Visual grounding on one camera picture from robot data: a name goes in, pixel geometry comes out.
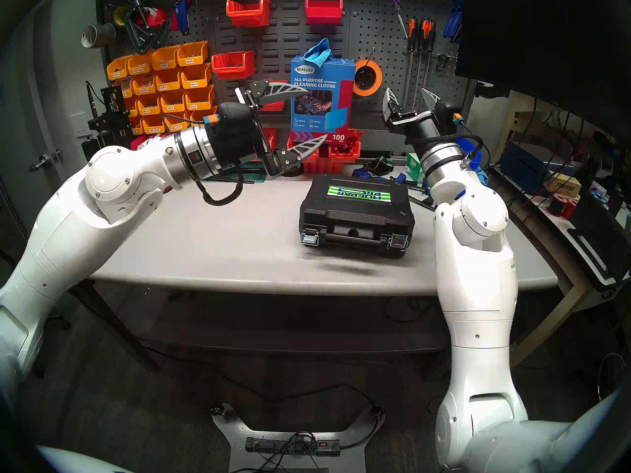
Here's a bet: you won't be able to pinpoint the black floor cable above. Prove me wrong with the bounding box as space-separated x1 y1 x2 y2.
140 346 380 413

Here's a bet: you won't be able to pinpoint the dark pegboard wall panel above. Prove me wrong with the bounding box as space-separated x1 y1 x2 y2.
96 0 469 130

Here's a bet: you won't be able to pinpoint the blue plastic object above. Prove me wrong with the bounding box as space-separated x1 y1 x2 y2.
456 137 483 172

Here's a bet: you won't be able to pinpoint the orange tape roll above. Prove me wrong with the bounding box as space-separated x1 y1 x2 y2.
353 59 383 97

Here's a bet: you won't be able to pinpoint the green white wipes box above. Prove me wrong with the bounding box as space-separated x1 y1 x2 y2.
405 153 425 183

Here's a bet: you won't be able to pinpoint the red white hand tool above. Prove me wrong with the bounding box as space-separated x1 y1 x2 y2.
138 6 168 28

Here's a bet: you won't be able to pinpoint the black braided right gripper cable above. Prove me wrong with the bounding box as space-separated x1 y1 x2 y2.
407 131 487 171

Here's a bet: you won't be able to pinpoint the black white equipment case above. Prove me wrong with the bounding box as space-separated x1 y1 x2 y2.
567 189 631 293

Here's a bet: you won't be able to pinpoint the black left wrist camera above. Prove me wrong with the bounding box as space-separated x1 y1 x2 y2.
203 101 249 129

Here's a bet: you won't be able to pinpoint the dark table leg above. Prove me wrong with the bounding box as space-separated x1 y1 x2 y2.
69 280 161 372

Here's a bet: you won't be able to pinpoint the orange black screwdriver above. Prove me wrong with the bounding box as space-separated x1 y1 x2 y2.
426 20 438 96
418 19 430 108
404 16 419 105

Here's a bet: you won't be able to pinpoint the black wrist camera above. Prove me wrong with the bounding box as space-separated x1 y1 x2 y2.
203 101 249 129
438 99 467 128

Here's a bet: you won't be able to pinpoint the black metal clamp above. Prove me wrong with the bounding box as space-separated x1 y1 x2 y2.
123 0 171 54

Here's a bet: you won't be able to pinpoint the silver door handle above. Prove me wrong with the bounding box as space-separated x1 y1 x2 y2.
28 151 62 172

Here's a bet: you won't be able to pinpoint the grey duct tape roll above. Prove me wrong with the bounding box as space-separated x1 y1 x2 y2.
80 23 116 49

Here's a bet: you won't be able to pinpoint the black monitor mount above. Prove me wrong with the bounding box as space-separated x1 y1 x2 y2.
473 80 511 99

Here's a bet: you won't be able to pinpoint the blue cleaning cloths box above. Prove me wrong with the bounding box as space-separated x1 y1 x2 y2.
289 55 356 142

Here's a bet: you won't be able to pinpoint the black monitor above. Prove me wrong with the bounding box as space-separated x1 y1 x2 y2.
455 0 631 142

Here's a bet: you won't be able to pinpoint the blue microfiber cloth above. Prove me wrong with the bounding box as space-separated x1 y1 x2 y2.
304 37 333 64

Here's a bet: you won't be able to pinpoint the black power strip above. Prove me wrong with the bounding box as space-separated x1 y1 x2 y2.
245 437 342 456

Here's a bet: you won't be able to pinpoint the blue storage box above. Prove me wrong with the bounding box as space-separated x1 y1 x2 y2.
500 141 550 192

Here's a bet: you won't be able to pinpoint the brown cardboard box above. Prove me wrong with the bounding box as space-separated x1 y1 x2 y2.
545 171 582 198

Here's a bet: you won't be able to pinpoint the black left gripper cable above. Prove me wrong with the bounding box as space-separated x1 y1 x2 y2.
192 163 245 205

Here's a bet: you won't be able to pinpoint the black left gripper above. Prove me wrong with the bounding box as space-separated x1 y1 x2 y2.
213 80 328 177

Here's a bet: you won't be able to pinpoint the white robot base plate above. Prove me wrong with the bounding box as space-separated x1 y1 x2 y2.
211 402 385 473

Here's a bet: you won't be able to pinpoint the purple handled scissors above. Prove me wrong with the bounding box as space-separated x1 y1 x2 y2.
381 0 409 40

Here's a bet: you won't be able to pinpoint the black tool box green sticker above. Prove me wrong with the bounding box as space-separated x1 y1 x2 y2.
299 173 416 259

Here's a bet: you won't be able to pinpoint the blue bar clamp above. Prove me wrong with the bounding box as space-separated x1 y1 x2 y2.
352 166 437 211

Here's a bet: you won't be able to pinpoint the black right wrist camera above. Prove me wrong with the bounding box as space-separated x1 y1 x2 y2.
438 99 467 128

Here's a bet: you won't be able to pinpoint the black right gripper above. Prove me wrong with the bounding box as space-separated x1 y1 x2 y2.
384 86 447 145

